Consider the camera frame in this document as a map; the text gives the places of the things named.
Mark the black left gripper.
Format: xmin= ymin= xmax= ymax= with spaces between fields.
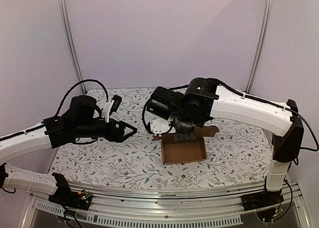
xmin=74 ymin=117 xmax=137 ymax=142

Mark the brown cardboard box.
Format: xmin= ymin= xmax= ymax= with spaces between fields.
xmin=153 ymin=126 xmax=219 ymax=165

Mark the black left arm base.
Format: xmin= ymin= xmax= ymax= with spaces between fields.
xmin=48 ymin=173 xmax=93 ymax=211

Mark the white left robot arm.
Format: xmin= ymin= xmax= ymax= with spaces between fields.
xmin=0 ymin=95 xmax=137 ymax=205

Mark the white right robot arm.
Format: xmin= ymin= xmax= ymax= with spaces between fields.
xmin=143 ymin=78 xmax=304 ymax=206

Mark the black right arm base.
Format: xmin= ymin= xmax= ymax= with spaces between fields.
xmin=241 ymin=184 xmax=284 ymax=223

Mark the floral patterned table mat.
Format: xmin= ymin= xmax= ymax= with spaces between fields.
xmin=50 ymin=88 xmax=272 ymax=190

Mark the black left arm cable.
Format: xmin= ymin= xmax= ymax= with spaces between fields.
xmin=53 ymin=80 xmax=110 ymax=119

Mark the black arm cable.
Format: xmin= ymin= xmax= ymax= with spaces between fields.
xmin=141 ymin=77 xmax=319 ymax=151
xmin=53 ymin=80 xmax=110 ymax=119

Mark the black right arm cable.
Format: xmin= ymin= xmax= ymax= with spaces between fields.
xmin=141 ymin=77 xmax=319 ymax=151

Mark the aluminium front rail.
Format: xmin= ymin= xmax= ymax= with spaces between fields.
xmin=19 ymin=182 xmax=310 ymax=228

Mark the left aluminium frame post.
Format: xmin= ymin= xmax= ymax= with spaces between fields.
xmin=58 ymin=0 xmax=83 ymax=82

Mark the aluminium frame post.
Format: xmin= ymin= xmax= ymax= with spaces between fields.
xmin=245 ymin=0 xmax=273 ymax=93
xmin=58 ymin=0 xmax=83 ymax=82

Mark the right aluminium frame post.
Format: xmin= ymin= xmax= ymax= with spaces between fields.
xmin=245 ymin=0 xmax=273 ymax=93

